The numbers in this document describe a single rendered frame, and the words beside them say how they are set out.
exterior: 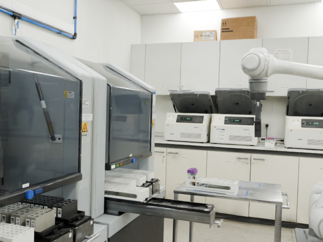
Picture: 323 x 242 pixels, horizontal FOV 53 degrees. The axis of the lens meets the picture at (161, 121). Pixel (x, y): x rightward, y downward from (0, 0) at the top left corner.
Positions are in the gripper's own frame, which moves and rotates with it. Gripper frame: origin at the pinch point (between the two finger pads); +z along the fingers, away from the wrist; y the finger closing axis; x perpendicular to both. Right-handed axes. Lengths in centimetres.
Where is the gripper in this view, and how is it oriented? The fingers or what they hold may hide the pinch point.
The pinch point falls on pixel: (257, 133)
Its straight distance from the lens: 165.0
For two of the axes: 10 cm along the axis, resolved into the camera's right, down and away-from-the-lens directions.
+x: -9.6, -0.1, 2.7
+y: 2.7, -0.6, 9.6
